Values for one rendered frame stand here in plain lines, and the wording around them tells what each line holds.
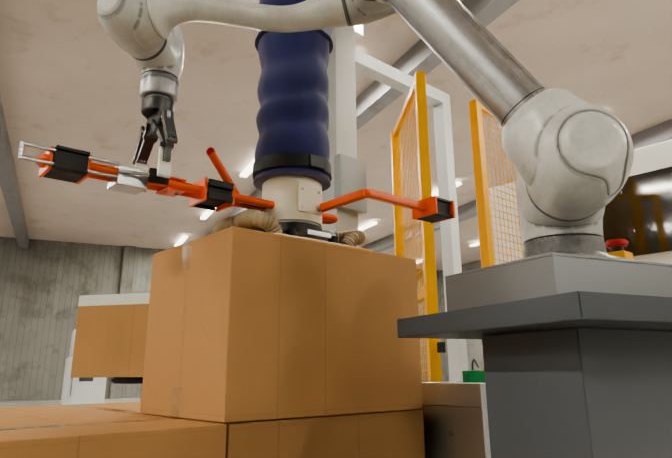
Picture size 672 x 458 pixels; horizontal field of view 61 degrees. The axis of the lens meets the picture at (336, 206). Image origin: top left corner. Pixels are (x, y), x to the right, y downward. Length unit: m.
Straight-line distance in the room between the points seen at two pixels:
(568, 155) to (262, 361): 0.73
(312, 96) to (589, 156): 0.89
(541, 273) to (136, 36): 0.96
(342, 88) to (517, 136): 2.38
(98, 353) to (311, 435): 1.92
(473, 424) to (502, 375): 0.41
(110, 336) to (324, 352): 1.87
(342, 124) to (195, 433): 2.34
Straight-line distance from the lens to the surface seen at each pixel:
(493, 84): 1.09
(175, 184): 1.41
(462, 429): 1.61
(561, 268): 1.05
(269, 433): 1.29
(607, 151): 0.99
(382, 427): 1.51
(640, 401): 1.16
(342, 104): 3.31
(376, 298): 1.50
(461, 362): 5.12
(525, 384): 1.16
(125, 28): 1.36
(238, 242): 1.26
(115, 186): 1.38
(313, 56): 1.71
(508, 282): 1.11
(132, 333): 3.03
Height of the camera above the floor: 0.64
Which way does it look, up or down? 16 degrees up
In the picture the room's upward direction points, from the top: straight up
